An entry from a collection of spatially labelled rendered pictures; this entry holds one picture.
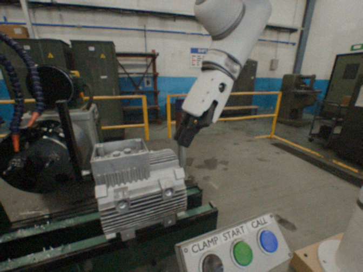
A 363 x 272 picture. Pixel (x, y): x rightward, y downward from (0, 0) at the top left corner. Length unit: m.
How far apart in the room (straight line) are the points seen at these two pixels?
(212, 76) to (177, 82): 5.25
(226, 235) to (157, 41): 5.44
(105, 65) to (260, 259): 3.46
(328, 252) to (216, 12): 0.65
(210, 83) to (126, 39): 5.21
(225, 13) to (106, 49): 3.28
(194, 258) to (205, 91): 0.28
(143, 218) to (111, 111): 3.25
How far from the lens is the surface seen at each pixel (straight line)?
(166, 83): 5.49
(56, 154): 0.66
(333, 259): 0.65
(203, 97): 0.32
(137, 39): 5.50
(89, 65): 3.56
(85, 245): 0.52
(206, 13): 0.34
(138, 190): 0.39
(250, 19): 0.38
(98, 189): 0.38
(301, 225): 0.79
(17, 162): 0.69
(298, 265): 0.64
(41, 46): 3.81
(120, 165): 0.37
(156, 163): 0.41
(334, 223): 0.87
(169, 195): 0.39
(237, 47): 0.36
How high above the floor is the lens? 1.30
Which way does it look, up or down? 20 degrees down
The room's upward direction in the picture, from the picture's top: straight up
